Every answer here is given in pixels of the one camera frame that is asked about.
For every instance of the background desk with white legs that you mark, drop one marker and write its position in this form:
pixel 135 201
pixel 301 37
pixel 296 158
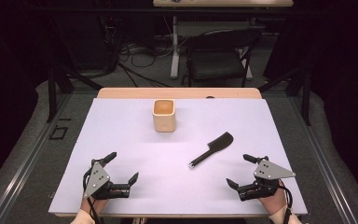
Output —
pixel 223 3

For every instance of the black horizontal frame bar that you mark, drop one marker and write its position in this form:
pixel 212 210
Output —
pixel 105 11

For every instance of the black metal stand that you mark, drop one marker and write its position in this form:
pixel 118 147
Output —
pixel 52 93
pixel 306 96

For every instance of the white table mat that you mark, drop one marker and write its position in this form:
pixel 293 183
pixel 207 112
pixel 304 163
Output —
pixel 174 186

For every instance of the black folding chair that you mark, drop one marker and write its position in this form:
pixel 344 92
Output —
pixel 217 62

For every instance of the small dark disc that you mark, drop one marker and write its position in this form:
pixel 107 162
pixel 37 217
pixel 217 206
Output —
pixel 210 97

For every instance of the person's right hand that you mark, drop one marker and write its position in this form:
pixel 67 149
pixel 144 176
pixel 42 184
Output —
pixel 275 202

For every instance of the person's left hand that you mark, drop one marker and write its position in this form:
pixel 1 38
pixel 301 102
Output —
pixel 88 205

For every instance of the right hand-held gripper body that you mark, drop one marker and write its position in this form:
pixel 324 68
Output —
pixel 270 172

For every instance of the aluminium floor rail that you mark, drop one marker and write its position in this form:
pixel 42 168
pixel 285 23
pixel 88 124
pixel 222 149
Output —
pixel 21 168
pixel 326 174

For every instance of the square wooden cup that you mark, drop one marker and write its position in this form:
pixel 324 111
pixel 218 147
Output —
pixel 164 119

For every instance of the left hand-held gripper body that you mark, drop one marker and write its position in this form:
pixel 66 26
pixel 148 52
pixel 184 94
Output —
pixel 97 179

